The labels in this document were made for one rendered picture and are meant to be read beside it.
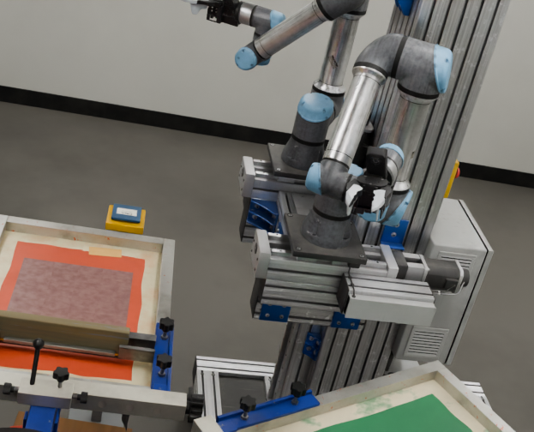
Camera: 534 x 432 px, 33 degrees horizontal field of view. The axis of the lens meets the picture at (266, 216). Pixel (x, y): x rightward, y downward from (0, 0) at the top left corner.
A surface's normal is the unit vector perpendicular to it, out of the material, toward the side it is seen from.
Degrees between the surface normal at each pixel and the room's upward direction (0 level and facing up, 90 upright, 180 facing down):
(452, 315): 90
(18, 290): 0
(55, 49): 90
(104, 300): 0
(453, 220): 0
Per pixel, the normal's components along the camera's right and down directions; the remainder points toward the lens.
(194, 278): 0.20, -0.86
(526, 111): 0.05, 0.50
